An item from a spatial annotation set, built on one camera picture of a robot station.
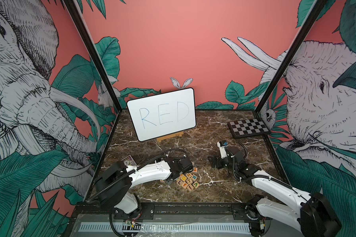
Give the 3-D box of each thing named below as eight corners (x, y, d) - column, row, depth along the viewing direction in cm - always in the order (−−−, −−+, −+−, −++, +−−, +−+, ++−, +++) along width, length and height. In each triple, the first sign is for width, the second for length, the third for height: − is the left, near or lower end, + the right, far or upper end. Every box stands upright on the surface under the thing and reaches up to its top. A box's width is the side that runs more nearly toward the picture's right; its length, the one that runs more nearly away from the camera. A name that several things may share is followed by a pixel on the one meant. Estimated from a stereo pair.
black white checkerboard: (234, 138, 106) (235, 135, 104) (227, 124, 115) (228, 121, 112) (267, 133, 109) (270, 131, 106) (259, 120, 118) (260, 117, 115)
